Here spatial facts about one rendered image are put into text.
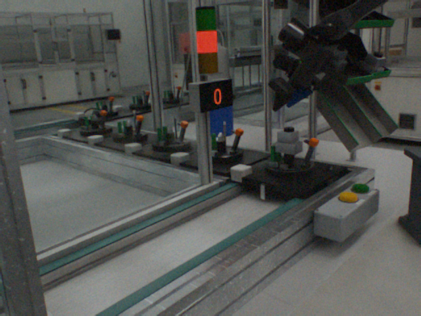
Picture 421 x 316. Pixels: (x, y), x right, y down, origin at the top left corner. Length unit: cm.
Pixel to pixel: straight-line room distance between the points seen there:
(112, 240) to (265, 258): 32
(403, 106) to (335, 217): 444
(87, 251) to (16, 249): 44
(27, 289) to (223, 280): 37
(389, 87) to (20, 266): 510
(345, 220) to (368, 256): 10
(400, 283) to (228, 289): 36
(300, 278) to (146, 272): 31
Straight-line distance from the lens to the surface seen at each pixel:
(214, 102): 104
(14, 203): 43
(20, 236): 44
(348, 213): 96
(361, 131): 143
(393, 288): 91
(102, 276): 85
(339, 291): 88
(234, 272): 76
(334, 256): 99
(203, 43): 103
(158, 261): 87
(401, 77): 530
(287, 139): 115
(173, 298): 68
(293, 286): 88
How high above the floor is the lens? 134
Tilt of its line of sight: 16 degrees down
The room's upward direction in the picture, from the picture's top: 3 degrees counter-clockwise
